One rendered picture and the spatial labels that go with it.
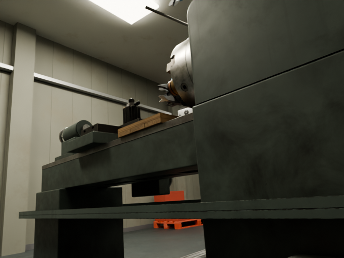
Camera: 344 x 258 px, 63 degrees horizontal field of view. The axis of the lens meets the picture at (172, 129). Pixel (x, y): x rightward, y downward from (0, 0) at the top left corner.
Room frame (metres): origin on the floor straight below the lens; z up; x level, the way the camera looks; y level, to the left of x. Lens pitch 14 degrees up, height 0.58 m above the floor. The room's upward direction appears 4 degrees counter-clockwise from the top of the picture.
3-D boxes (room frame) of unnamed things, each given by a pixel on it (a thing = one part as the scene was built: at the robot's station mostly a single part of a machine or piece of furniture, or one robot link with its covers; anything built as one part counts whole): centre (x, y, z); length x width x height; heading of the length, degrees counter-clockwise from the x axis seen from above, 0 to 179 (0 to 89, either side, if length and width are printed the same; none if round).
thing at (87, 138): (1.62, 0.30, 0.90); 0.53 x 0.30 x 0.06; 134
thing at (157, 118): (1.28, 0.02, 0.89); 0.36 x 0.30 x 0.04; 134
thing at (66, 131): (1.96, 0.68, 1.01); 0.30 x 0.20 x 0.29; 44
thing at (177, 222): (6.25, -0.17, 0.36); 1.30 x 0.98 x 0.72; 142
